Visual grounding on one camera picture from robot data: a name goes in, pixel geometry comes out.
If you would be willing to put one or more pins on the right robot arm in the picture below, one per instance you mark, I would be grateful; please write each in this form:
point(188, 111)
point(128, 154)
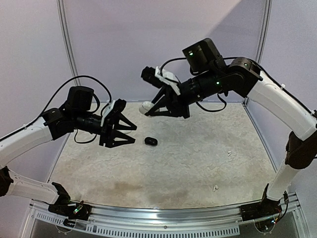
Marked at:
point(265, 97)

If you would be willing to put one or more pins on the aluminium table front rail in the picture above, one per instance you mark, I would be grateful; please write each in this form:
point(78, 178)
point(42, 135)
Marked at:
point(116, 222)

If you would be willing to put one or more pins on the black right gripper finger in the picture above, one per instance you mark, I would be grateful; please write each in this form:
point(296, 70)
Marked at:
point(160, 98)
point(156, 112)

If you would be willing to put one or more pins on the small white charging case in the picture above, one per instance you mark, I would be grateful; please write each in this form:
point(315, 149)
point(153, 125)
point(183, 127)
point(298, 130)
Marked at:
point(145, 107)

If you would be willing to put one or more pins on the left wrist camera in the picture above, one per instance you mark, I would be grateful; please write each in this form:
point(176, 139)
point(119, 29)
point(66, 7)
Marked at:
point(112, 109)

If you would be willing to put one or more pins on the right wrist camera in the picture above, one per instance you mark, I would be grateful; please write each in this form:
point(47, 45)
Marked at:
point(159, 79)

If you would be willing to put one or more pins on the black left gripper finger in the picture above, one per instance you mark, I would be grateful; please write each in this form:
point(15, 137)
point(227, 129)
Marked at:
point(118, 138)
point(123, 123)

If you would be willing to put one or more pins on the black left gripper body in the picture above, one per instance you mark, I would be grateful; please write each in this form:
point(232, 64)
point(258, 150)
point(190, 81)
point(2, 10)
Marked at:
point(106, 129)

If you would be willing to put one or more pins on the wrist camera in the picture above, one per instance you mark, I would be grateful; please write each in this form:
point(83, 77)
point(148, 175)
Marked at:
point(112, 109)
point(159, 79)

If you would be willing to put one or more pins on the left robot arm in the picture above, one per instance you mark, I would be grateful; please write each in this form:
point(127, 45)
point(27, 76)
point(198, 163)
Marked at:
point(74, 114)

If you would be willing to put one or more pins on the black oval charging case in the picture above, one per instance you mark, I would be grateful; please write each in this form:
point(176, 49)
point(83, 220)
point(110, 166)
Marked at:
point(151, 141)

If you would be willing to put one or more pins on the white oval charging case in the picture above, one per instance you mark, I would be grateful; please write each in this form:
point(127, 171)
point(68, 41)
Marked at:
point(126, 131)

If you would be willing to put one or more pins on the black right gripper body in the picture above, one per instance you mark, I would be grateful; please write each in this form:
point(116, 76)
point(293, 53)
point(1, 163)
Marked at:
point(175, 99)

